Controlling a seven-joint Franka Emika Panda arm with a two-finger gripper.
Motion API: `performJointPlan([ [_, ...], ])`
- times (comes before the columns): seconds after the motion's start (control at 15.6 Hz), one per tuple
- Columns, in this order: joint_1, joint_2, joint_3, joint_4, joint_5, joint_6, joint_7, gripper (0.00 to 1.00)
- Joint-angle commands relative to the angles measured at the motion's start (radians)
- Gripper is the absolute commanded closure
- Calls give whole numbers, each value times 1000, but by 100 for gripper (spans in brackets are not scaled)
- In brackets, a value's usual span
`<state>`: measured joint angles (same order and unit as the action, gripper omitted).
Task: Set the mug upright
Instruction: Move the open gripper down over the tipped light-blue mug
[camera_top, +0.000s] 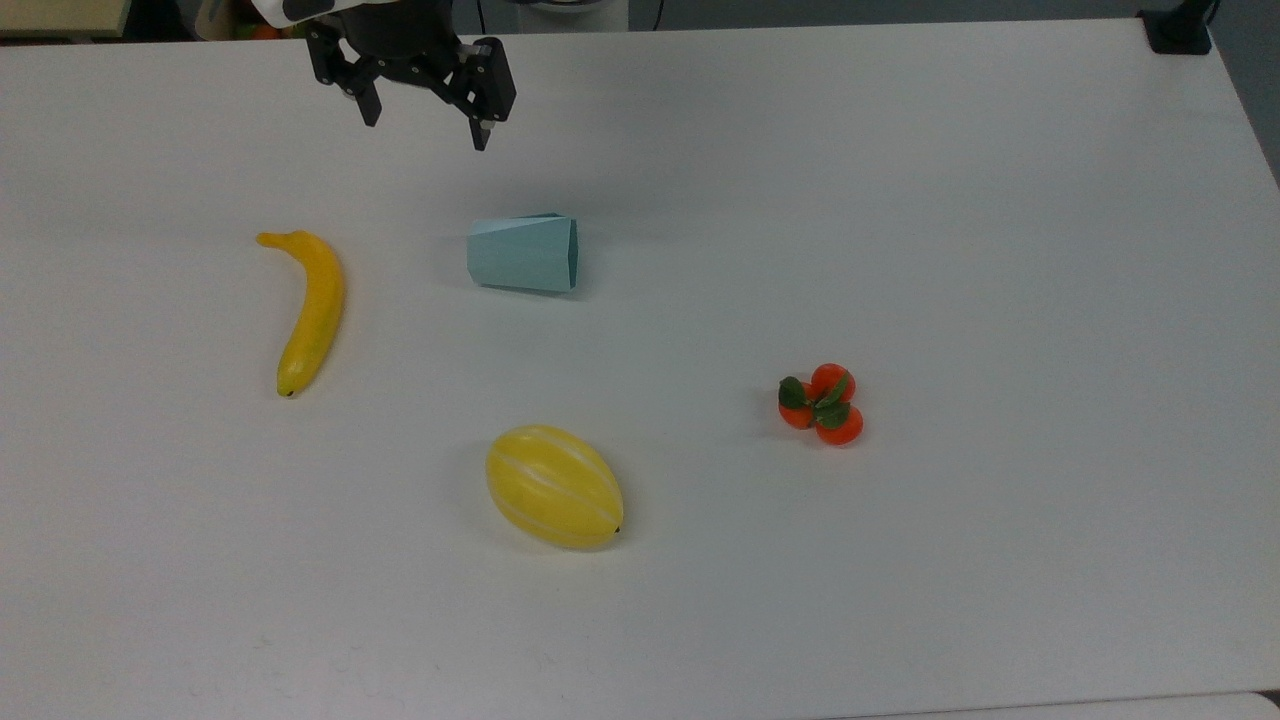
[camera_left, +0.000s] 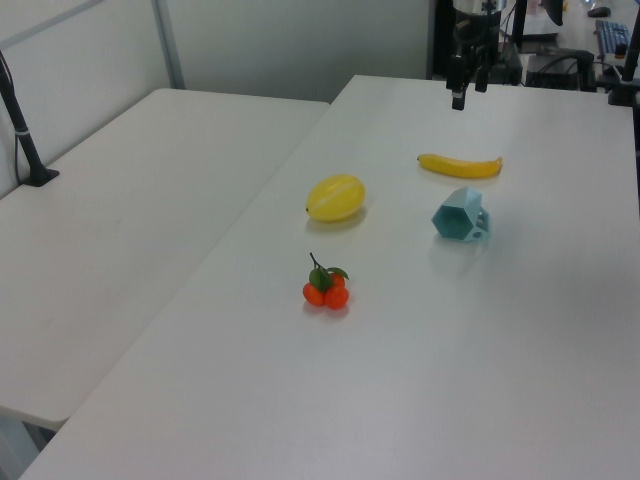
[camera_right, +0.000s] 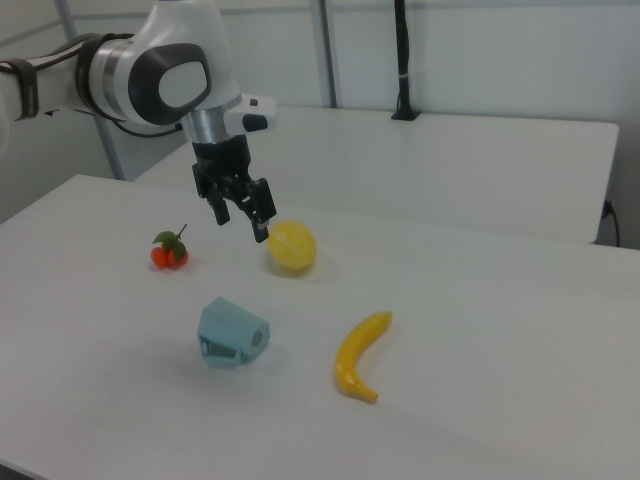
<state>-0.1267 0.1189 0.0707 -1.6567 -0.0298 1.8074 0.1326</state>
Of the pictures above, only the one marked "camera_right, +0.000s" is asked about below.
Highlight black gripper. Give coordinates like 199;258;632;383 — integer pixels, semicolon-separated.
191;136;278;245

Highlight light blue faceted mug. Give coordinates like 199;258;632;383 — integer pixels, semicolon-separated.
196;295;272;372

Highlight yellow striped toy melon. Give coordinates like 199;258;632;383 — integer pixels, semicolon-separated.
267;219;319;274

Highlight orange tangerine cluster with leaves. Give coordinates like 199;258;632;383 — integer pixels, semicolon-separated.
150;223;191;271

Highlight yellow toy banana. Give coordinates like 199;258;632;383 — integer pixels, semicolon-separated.
334;310;395;402

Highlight white side table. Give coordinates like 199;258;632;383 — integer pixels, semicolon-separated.
133;103;621;247

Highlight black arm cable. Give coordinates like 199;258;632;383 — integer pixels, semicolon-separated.
41;31;184;139

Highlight black strap on arm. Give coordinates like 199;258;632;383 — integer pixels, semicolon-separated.
0;57;42;122

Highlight wall plug with cable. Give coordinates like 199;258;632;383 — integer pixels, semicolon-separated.
601;198;622;248

